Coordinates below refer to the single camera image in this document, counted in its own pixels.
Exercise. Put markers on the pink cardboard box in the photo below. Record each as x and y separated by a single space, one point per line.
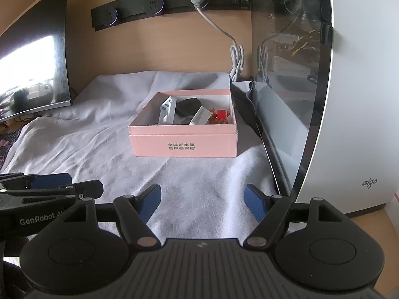
184 144

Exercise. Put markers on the patterned desk mat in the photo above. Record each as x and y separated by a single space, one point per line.
6 143

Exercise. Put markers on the white port hub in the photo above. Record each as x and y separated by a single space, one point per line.
165 112

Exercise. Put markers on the black wall socket rail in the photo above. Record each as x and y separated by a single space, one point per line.
134 11

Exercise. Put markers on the white cloth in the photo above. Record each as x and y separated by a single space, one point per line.
93 149

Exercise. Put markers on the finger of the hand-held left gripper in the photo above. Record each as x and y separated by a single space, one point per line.
87 188
51 180

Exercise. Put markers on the white computer case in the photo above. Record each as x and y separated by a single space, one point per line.
358 99

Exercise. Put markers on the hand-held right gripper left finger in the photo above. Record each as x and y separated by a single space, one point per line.
149 204

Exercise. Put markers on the small red box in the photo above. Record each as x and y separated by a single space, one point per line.
222 116

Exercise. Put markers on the white adapter with plug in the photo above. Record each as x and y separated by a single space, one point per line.
201 116

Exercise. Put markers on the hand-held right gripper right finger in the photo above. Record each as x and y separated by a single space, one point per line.
254 205

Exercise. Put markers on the black wedge-shaped object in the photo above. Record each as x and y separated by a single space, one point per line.
187 104

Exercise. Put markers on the dark cloth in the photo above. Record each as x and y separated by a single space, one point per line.
241 106

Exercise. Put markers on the orange bear figurine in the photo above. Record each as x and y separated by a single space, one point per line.
213 116

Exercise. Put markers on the curved computer monitor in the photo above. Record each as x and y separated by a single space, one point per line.
31 68

